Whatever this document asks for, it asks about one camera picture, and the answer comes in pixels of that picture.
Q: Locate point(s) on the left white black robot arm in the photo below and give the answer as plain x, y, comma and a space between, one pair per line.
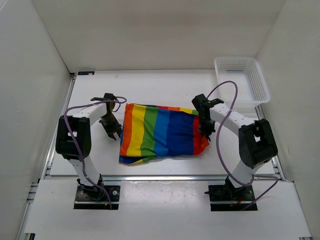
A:
74, 140

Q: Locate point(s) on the rainbow striped shorts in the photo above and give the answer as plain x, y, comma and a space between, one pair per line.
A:
153, 131

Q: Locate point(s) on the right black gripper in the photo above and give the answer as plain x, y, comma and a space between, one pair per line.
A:
207, 130

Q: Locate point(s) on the white plastic mesh basket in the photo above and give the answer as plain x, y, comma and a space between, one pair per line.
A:
248, 76

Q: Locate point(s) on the small dark label sticker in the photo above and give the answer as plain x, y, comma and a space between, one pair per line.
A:
86, 73

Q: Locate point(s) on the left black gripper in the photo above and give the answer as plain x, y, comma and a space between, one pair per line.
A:
116, 128

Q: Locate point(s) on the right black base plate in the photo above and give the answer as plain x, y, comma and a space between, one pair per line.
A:
240, 200

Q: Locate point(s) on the aluminium rail frame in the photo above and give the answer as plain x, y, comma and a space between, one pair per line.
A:
160, 200

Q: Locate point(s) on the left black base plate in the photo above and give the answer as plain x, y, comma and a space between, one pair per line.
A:
93, 198

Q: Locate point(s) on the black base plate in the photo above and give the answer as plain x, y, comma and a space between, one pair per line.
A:
93, 198
240, 200

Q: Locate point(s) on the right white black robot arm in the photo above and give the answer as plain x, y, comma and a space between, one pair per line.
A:
256, 143

